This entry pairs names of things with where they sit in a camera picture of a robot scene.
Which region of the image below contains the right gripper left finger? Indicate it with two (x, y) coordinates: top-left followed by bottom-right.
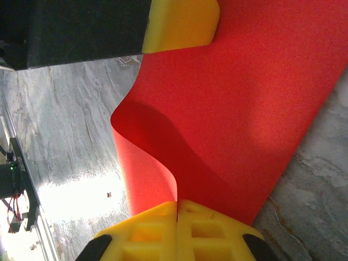
(76, 201), (179, 261)

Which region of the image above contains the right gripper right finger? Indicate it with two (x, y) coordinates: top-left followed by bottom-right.
(176, 200), (275, 261)

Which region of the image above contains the red paper sheet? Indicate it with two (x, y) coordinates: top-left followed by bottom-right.
(110, 0), (348, 226)

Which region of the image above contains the wide aluminium extrusion rail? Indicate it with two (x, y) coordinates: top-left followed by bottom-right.
(0, 89), (59, 261)

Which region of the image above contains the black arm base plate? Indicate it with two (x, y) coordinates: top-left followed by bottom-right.
(9, 137), (40, 232)

